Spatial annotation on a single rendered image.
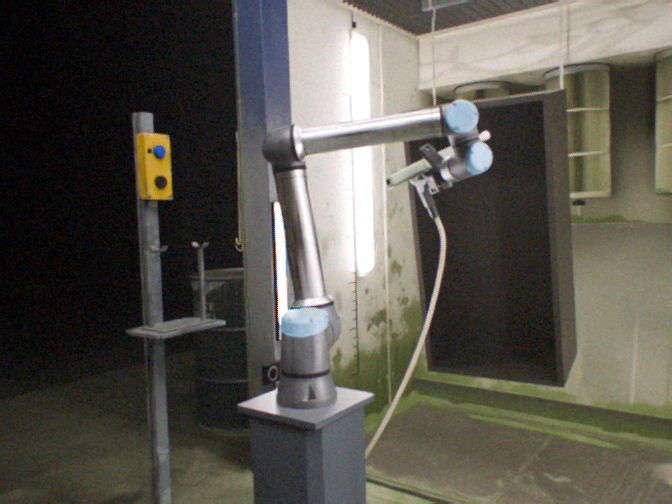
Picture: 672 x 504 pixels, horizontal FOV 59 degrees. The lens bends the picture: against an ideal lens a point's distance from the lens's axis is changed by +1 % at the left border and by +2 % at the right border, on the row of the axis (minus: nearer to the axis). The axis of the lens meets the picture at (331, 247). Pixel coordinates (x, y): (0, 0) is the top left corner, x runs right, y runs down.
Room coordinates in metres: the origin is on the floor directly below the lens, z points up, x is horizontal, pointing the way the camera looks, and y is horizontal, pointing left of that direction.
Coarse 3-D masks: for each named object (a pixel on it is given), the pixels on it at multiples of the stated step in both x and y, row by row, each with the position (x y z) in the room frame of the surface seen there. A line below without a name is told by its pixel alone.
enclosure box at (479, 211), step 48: (528, 96) 2.27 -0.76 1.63; (432, 144) 2.85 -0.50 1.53; (528, 144) 2.64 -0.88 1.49; (480, 192) 2.80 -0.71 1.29; (528, 192) 2.69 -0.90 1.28; (432, 240) 2.83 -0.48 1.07; (480, 240) 2.85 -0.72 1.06; (528, 240) 2.73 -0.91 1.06; (432, 288) 2.82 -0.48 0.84; (480, 288) 2.90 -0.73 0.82; (528, 288) 2.78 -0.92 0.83; (432, 336) 2.80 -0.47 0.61; (480, 336) 2.96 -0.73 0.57; (528, 336) 2.83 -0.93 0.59; (576, 336) 2.71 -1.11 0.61
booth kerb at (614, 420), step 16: (416, 384) 3.67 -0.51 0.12; (432, 384) 3.61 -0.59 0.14; (448, 384) 3.54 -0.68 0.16; (464, 384) 3.49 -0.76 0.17; (464, 400) 3.48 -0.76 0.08; (480, 400) 3.42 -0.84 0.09; (496, 400) 3.37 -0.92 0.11; (512, 400) 3.31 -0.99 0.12; (528, 400) 3.26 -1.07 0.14; (544, 400) 3.20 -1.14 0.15; (560, 400) 3.16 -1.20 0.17; (544, 416) 3.20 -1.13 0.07; (560, 416) 3.15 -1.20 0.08; (576, 416) 3.11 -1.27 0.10; (592, 416) 3.06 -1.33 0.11; (608, 416) 3.01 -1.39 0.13; (624, 416) 2.97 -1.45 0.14; (640, 416) 2.93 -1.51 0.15; (656, 416) 2.89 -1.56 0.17; (640, 432) 2.93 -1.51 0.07; (656, 432) 2.89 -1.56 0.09
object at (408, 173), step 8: (480, 136) 2.28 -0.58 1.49; (488, 136) 2.29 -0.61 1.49; (440, 152) 2.19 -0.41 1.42; (448, 152) 2.20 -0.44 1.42; (424, 160) 2.16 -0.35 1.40; (392, 168) 2.12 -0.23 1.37; (408, 168) 2.12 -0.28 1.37; (416, 168) 2.14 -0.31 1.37; (424, 168) 2.15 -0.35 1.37; (392, 176) 2.09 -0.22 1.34; (400, 176) 2.11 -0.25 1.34; (408, 176) 2.12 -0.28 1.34; (392, 184) 2.10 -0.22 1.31; (400, 184) 2.11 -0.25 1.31; (424, 184) 2.15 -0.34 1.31; (424, 192) 2.14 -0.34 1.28; (424, 200) 2.15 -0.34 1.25; (432, 200) 2.15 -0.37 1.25; (432, 208) 2.14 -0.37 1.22; (432, 216) 2.15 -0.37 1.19
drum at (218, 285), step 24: (192, 288) 3.42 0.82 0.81; (216, 288) 3.26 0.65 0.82; (240, 288) 3.25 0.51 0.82; (216, 312) 3.26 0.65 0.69; (240, 312) 3.25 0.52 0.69; (216, 336) 3.27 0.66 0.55; (240, 336) 3.25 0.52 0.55; (216, 360) 3.27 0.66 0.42; (240, 360) 3.25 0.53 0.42; (216, 384) 3.27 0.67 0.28; (240, 384) 3.25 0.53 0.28; (216, 408) 3.27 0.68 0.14; (216, 432) 3.27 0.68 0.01; (240, 432) 3.24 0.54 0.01
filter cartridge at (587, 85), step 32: (576, 64) 3.28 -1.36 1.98; (608, 64) 3.30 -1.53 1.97; (576, 96) 3.31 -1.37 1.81; (608, 96) 3.35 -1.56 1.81; (576, 128) 3.32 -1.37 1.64; (608, 128) 3.34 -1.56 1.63; (576, 160) 3.32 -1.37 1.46; (608, 160) 3.34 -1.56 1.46; (576, 192) 3.31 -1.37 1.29; (608, 192) 3.32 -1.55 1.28
